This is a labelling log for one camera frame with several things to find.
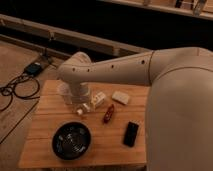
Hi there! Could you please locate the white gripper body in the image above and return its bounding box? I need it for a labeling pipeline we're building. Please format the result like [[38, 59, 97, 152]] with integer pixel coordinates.
[[69, 83, 91, 103]]

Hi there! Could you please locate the black eraser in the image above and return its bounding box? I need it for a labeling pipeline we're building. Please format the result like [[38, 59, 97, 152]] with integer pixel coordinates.
[[123, 122, 139, 147]]

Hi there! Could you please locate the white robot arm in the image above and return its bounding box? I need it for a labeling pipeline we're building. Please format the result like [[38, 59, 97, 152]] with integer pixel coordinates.
[[58, 47, 213, 171]]

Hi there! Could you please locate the white sponge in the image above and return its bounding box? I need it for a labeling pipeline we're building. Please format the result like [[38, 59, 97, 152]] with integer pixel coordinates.
[[112, 91, 130, 105]]

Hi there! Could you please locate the translucent plastic cup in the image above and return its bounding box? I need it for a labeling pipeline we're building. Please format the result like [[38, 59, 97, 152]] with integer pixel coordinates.
[[57, 83, 72, 105]]

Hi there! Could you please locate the white lying bottle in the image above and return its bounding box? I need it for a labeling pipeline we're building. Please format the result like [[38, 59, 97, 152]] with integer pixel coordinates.
[[75, 91, 107, 117]]

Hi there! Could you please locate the red brown small object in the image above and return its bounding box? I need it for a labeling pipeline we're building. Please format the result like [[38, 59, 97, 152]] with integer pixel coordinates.
[[103, 104, 115, 123]]

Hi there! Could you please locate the wooden folding table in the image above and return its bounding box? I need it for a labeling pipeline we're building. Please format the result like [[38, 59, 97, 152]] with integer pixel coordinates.
[[19, 80, 148, 169]]

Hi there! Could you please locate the black bowl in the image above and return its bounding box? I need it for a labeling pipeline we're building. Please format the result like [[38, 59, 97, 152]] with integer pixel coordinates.
[[52, 122, 91, 160]]

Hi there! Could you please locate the black power adapter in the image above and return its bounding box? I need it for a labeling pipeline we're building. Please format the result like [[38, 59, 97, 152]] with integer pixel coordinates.
[[24, 63, 42, 76]]

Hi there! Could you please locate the wooden rail barrier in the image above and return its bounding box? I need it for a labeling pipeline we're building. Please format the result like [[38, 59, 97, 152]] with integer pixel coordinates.
[[0, 14, 149, 57]]

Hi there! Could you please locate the black floor cable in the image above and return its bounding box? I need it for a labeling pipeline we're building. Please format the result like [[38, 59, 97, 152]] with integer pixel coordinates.
[[0, 53, 68, 113]]

